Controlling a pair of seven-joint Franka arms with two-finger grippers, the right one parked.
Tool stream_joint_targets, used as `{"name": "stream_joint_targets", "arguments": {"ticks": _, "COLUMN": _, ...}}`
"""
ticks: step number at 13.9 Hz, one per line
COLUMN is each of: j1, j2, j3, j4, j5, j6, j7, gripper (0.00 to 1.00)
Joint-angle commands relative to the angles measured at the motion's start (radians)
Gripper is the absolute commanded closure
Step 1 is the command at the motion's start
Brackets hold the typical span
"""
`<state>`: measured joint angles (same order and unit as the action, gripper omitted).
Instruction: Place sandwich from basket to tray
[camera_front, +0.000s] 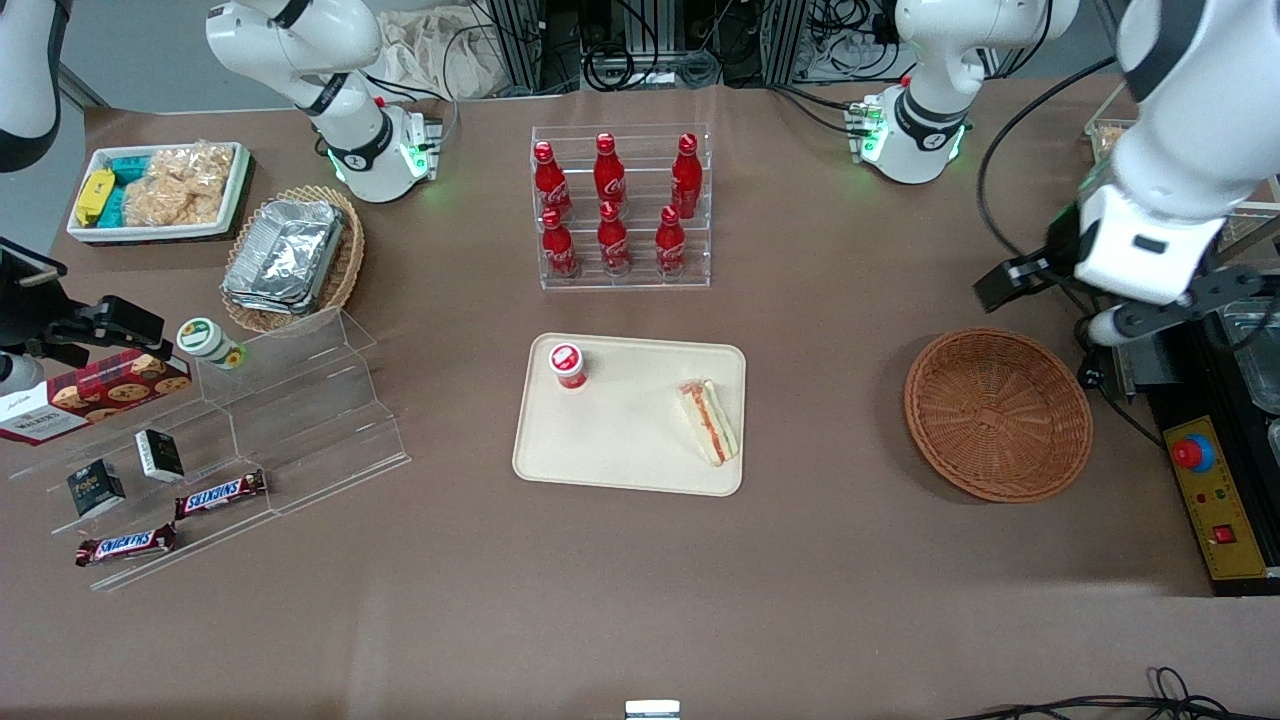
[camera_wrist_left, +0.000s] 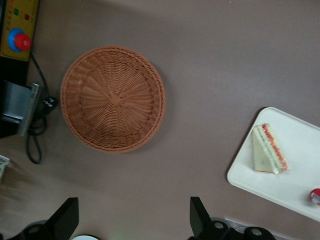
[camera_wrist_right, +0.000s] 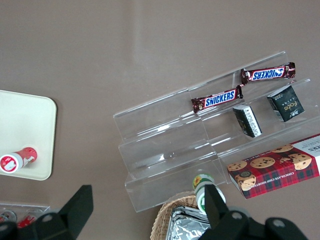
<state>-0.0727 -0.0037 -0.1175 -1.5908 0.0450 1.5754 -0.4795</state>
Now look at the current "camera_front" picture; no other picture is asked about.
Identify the black power plug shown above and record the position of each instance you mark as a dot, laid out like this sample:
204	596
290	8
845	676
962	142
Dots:
1091	376

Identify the beige plastic serving tray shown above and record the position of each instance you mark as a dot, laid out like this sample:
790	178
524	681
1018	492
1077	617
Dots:
620	430

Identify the black box with gold lettering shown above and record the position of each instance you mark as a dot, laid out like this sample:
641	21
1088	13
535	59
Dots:
95	490

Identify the Snickers chocolate bar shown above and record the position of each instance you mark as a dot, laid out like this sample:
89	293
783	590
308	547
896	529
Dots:
125	545
220	494

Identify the red cola bottle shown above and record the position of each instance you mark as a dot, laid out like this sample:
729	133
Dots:
558	250
686	175
613	245
548	180
670	245
609	170

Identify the stainless steel pan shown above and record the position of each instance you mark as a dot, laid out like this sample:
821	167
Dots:
1258	365

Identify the clear acrylic bottle rack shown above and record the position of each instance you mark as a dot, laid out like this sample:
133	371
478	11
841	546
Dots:
645	200

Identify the black box with white print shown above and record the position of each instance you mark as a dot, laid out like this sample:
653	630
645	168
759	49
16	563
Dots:
160	455

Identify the teal snack pack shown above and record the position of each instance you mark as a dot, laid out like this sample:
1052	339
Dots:
112	205
128	165

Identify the yellow control panel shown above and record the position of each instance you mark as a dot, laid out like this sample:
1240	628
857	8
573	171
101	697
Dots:
1215	500

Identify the red emergency stop button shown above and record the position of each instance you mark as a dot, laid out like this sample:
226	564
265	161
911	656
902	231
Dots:
1190	453

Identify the yellow snack pack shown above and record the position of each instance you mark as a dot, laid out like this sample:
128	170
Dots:
95	195

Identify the aluminium frame rack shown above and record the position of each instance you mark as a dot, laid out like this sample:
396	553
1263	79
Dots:
520	40

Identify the red yogurt cup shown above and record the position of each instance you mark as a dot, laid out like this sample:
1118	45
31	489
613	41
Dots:
567	365

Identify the red tartan cookie box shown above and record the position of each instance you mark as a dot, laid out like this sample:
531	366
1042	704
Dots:
100	395

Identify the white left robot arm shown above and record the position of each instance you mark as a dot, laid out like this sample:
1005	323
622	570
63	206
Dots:
960	40

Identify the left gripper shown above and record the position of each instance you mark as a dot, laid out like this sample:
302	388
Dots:
1058	252

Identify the brown wicker basket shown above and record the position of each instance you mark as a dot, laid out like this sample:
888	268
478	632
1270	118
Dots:
1000	415

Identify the white plastic bin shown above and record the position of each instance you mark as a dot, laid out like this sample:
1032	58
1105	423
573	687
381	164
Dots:
150	231

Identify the green-lidded white cup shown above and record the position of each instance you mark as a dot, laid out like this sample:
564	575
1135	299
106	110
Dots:
200	337

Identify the beige cloth bag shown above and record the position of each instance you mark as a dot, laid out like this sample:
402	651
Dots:
440	55

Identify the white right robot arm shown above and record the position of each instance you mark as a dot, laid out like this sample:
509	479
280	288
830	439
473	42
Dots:
300	40

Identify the clear bag of crackers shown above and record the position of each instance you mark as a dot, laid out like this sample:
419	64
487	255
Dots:
180	185

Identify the grey metal bracket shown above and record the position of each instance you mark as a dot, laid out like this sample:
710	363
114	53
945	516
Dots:
1145	365

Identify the clear plastic food container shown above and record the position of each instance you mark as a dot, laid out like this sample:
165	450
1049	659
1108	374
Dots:
1108	140

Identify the light wicker basket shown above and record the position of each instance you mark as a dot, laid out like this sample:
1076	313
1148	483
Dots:
350	250

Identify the clear acrylic stepped shelf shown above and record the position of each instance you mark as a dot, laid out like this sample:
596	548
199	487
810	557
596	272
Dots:
320	420
40	492

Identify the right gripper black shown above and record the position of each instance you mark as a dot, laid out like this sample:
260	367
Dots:
30	312

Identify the small white box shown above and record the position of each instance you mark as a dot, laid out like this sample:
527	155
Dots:
652	711

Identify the triangular sandwich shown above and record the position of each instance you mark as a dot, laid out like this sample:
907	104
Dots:
712	425

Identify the black control box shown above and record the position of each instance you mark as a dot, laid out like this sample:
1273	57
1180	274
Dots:
1200	380

